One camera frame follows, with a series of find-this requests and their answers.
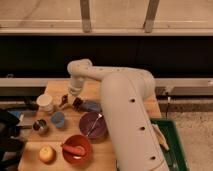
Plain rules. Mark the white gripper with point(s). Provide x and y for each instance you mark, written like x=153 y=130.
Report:
x=74 y=91

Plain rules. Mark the dark red grape bunch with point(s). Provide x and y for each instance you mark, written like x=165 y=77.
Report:
x=76 y=102

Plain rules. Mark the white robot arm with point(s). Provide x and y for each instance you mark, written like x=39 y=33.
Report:
x=122 y=94

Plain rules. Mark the blue plastic cup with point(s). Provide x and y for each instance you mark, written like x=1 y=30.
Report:
x=58 y=119

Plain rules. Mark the white plastic cup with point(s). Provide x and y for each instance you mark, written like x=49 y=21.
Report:
x=45 y=103

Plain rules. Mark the small metal cup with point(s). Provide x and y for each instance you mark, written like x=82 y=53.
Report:
x=40 y=126

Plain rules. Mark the blue sponge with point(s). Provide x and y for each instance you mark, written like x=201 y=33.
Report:
x=91 y=106

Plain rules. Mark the metal spoon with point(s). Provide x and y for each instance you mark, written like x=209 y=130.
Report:
x=93 y=125

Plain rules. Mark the red bowl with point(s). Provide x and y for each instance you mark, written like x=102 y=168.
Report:
x=77 y=140

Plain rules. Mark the red sausage toy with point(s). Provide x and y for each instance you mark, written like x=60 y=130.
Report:
x=77 y=150

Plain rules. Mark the yellow apple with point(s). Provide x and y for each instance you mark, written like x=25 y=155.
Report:
x=46 y=154

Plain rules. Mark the black object at left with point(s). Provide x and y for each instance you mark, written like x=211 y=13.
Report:
x=8 y=143

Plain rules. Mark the green plastic tray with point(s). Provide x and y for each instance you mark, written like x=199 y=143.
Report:
x=175 y=156

